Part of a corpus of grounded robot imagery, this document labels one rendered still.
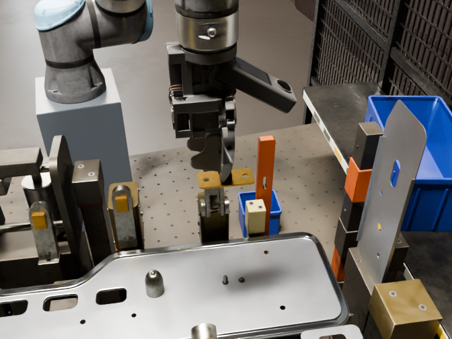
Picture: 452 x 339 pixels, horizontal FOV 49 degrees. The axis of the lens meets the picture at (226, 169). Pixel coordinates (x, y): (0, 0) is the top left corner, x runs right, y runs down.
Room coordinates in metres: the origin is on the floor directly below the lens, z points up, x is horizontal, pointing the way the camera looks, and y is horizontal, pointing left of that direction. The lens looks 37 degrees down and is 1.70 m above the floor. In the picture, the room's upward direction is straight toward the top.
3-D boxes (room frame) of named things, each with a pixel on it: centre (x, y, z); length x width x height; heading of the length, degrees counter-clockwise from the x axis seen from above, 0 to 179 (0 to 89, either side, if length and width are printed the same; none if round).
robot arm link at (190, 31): (0.57, 0.02, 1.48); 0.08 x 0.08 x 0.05
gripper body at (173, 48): (0.58, 0.03, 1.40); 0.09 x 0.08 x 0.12; 99
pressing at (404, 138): (0.61, -0.26, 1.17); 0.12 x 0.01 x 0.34; 9
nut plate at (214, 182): (0.58, 0.00, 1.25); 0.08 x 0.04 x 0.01; 99
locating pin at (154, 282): (0.56, 0.13, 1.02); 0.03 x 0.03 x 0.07
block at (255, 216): (0.72, -0.06, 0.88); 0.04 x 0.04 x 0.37; 9
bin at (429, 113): (0.83, -0.40, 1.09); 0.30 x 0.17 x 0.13; 179
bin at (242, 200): (1.04, -0.09, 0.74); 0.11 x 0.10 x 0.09; 99
